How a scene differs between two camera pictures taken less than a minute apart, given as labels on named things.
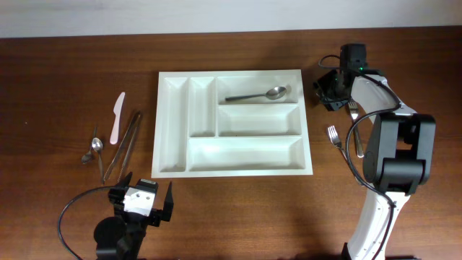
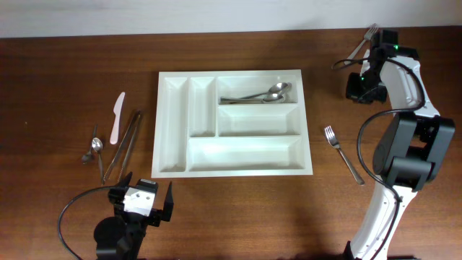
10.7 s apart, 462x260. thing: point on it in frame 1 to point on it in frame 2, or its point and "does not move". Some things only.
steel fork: [354, 109] to [370, 32]
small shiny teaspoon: [97, 145] does not move
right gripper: [325, 91] to [377, 50]
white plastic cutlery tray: [198, 133] does not move
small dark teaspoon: [87, 157] does not move
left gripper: [152, 217] does not move
